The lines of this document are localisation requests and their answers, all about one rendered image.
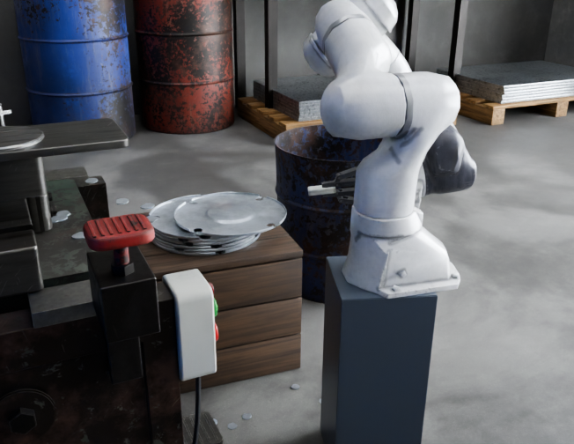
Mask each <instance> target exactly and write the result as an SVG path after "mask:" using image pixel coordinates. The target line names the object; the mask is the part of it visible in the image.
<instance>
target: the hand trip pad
mask: <svg viewBox="0 0 574 444"><path fill-rule="evenodd" d="M83 232H84V237H85V240H86V243H87V245H88V247H89V248H90V249H91V250H94V251H100V252H101V251H109V250H113V251H114V263H115V264H116V265H125V264H128V263H129V247H134V246H139V245H143V244H147V243H149V242H151V241H153V239H154V237H155V234H154V227H153V225H152V224H151V222H150V220H149V219H148V218H147V217H145V216H144V215H142V214H127V215H121V216H115V217H110V218H99V219H94V220H91V221H86V223H85V224H84V227H83Z"/></svg>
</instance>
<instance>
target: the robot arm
mask: <svg viewBox="0 0 574 444"><path fill-rule="evenodd" d="M397 17H398V11H397V8H396V3H395V1H394V0H332V1H330V2H328V3H326V4H324V5H323V6H321V8H320V10H319V12H318V14H317V16H316V19H315V32H314V33H310V35H309V36H308V37H307V39H306V40H305V42H304V47H303V52H304V56H305V59H306V61H307V63H308V64H309V66H310V67H311V68H312V69H313V70H314V71H316V72H317V73H318V74H320V75H321V76H323V77H328V78H331V77H333V76H334V75H335V76H336V79H335V80H334V81H332V82H331V83H330V84H329V85H328V87H327V88H326V90H325V91H324V93H323V95H322V98H321V101H320V117H321V120H322V122H323V125H324V126H325V128H326V129H327V131H328V132H329V133H330V134H331V135H332V137H342V138H348V139H354V140H365V139H374V138H383V139H382V141H381V142H380V144H379V147H378V148H377V150H375V151H374V152H372V153H371V154H369V155H368V156H366V157H365V158H363V159H362V161H361V162H360V164H359V165H358V166H355V167H352V168H350V169H348V170H345V171H342V172H340V173H337V174H336V177H335V179H334V180H333V181H324V182H322V183H321V185H320V186H311V187H308V195H309V196H317V195H323V197H331V196H336V197H337V199H338V201H339V203H341V204H353V205H352V209H351V219H350V233H351V235H350V245H349V252H348V255H347V258H346V260H345V263H344V265H343V268H342V274H343V275H344V277H345V279H346V281H347V282H348V283H350V284H352V285H355V286H357V287H359V288H361V289H363V290H366V291H369V292H374V293H377V294H378V295H380V296H382V297H384V298H387V299H391V298H398V297H404V296H410V295H417V294H423V293H428V292H440V291H446V290H452V289H458V286H459V284H460V274H459V272H458V271H457V270H456V269H455V267H454V266H453V264H452V263H450V262H449V257H448V254H447V252H446V249H445V246H444V244H443V243H442V242H441V241H440V240H438V239H437V238H436V237H435V236H434V235H432V234H431V233H430V232H428V231H427V230H426V229H425V228H423V227H422V224H423V213H422V212H421V210H419V206H420V203H421V197H422V196H427V195H430V194H439V195H441V194H447V193H452V192H458V191H462V190H467V189H469V188H471V187H472V186H473V184H474V182H475V178H476V164H475V161H474V160H473V159H472V158H471V157H470V155H469V153H468V152H467V149H466V147H465V145H464V141H463V138H462V136H461V135H460V134H459V132H458V131H457V129H456V128H455V126H454V125H453V122H454V121H455V119H456V116H457V114H458V112H459V110H460V92H459V90H458V88H457V86H456V84H454V82H453V81H452V79H451V78H450V77H448V76H445V75H440V74H437V73H432V72H428V71H418V72H412V70H411V69H410V67H409V65H408V63H407V61H406V60H405V58H404V57H403V55H402V54H401V52H400V50H399V49H398V48H397V47H396V46H395V45H394V44H393V43H392V42H391V41H390V39H389V38H388V37H387V36H386V35H385V33H386V32H387V31H388V32H389V33H391V31H392V29H393V27H394V25H395V24H396V22H397ZM424 157H425V160H424V161H423V159H424ZM353 175H355V176H356V178H349V179H345V178H348V177H351V176H353ZM347 186H355V188H346V189H335V187H337V188H338V187H347Z"/></svg>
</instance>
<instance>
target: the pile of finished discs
mask: <svg viewBox="0 0 574 444"><path fill-rule="evenodd" d="M198 196H200V195H192V196H182V197H178V198H174V199H172V200H169V201H166V202H163V203H161V204H159V205H158V206H156V207H155V208H153V209H152V210H151V212H150V213H149V216H154V217H157V218H158V220H156V221H155V222H153V223H151V224H152V225H153V227H154V234H155V237H154V239H153V241H152V242H153V243H154V244H155V245H156V246H157V247H159V248H162V249H164V250H166V251H169V252H172V253H175V254H181V255H219V253H216V252H217V251H223V252H221V253H222V254H225V253H230V252H233V251H236V250H239V249H242V248H245V247H247V246H249V245H250V244H252V243H254V242H255V241H256V240H257V239H258V238H259V236H260V235H261V234H260V233H257V234H253V235H248V236H241V237H212V236H206V235H200V234H197V233H196V232H201V231H202V229H195V230H194V232H193V233H191V232H189V231H187V230H185V229H183V228H181V227H180V226H178V225H177V224H176V222H175V220H174V218H173V213H174V211H175V209H176V208H177V207H178V206H179V205H180V204H182V203H184V202H186V203H189V202H190V201H192V198H195V197H198ZM189 204H191V205H195V204H197V203H189Z"/></svg>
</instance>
